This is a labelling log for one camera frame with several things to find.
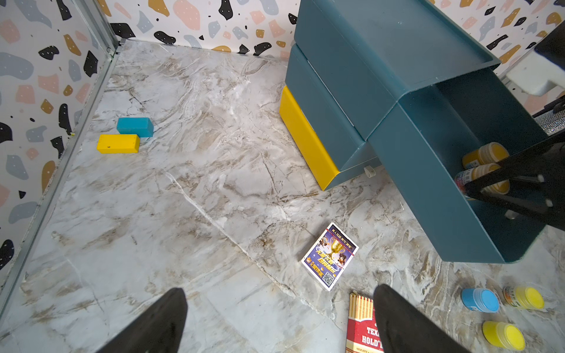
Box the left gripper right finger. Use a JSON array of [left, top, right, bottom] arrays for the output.
[[373, 284, 468, 352]]

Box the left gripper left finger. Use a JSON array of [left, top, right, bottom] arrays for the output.
[[99, 288, 188, 352]]

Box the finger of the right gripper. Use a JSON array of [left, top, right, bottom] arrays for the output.
[[463, 132, 564, 229]]

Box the blue paint can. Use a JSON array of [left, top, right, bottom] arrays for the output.
[[461, 288, 500, 313]]

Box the teal top drawer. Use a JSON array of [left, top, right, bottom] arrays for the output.
[[369, 69, 547, 263]]

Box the teal drawer cabinet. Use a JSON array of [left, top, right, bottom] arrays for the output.
[[279, 0, 502, 191]]

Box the yellow paint can left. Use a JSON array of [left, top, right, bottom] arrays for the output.
[[482, 321, 525, 352]]

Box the yellow paint can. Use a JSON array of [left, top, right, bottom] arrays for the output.
[[503, 286, 545, 310], [482, 321, 525, 352]]

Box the yellow paint can right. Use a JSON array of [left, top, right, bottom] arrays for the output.
[[503, 286, 545, 310]]

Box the red Texas Hold'em card box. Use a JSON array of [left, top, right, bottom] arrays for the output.
[[345, 293, 384, 353]]

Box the purple card pack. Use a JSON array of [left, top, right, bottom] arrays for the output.
[[300, 222, 359, 291]]

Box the yellow block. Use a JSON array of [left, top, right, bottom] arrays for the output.
[[97, 135, 140, 154]]

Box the teal block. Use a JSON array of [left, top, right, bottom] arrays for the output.
[[116, 118, 154, 138]]

